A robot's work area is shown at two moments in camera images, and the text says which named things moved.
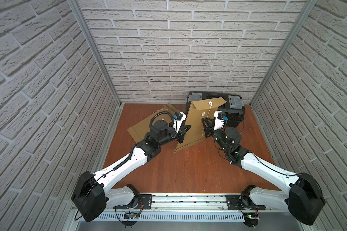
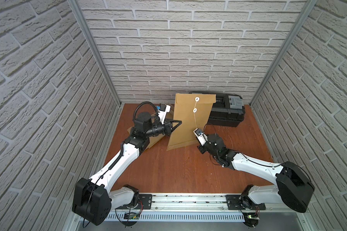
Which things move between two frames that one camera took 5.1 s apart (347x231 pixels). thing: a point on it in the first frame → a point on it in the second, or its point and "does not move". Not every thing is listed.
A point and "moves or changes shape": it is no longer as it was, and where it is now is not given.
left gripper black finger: [184, 129] → [173, 128]
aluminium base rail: [198, 204] does not move
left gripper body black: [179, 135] → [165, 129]
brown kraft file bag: [198, 109] moves or changes shape
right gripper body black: [218, 135] → [205, 148]
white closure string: [206, 118] → [195, 109]
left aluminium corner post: [76, 4] does not move
